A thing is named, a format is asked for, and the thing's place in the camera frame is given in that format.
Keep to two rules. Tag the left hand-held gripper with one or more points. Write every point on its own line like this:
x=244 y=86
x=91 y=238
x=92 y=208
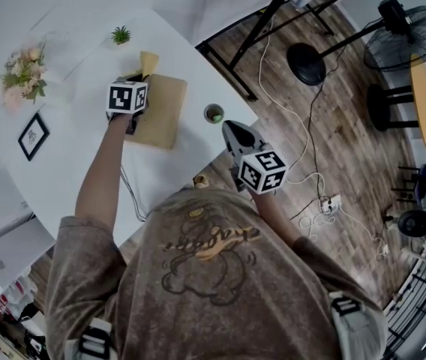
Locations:
x=125 y=98

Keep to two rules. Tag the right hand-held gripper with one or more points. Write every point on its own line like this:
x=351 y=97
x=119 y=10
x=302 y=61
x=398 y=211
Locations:
x=261 y=173

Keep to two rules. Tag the yellow cloth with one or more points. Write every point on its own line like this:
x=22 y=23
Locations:
x=148 y=62

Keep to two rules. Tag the tan notebook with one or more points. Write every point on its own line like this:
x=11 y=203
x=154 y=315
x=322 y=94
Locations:
x=164 y=111

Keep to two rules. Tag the person's left forearm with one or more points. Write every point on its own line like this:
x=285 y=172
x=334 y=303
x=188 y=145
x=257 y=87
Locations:
x=98 y=171

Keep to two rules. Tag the person's right forearm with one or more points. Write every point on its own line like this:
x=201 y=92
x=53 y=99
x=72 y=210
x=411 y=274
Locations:
x=273 y=219

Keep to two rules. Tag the small green potted plant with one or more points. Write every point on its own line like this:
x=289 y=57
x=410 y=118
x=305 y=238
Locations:
x=120 y=35

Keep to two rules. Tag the person's left shoe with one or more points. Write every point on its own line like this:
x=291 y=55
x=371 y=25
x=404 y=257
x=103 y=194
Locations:
x=200 y=181

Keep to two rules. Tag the white vase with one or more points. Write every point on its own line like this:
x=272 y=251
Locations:
x=57 y=94

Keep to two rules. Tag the black standing fan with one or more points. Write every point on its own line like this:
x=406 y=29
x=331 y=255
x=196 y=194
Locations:
x=306 y=64

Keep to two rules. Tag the white power strip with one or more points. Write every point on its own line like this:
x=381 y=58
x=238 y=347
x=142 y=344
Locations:
x=330 y=203

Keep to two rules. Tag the pink artificial flower bouquet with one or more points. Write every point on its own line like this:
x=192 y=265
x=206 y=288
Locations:
x=23 y=77

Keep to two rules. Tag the person's brown printed t-shirt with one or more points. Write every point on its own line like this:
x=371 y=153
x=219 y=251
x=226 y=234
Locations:
x=216 y=313

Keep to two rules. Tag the white plug adapter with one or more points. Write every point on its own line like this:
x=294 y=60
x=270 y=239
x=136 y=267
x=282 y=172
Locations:
x=384 y=249

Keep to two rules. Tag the yellow wooden table black base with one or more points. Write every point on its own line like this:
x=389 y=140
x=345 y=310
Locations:
x=425 y=103

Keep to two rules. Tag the black round device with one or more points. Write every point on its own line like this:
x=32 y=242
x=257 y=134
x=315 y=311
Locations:
x=411 y=225

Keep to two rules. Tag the large white box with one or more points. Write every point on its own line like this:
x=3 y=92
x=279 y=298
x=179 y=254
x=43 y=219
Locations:
x=14 y=249

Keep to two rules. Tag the black metal rack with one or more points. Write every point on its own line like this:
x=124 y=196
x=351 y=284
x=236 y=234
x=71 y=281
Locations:
x=419 y=298

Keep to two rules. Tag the pile of red white packages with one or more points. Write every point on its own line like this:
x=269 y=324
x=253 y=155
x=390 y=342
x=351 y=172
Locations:
x=6 y=294

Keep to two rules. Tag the black picture frame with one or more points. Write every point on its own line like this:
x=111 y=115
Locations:
x=21 y=141

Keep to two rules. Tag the black metal stand frame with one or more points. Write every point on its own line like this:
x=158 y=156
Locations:
x=273 y=9

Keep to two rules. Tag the white wall outlet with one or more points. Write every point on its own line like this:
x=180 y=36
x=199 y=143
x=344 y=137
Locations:
x=24 y=204

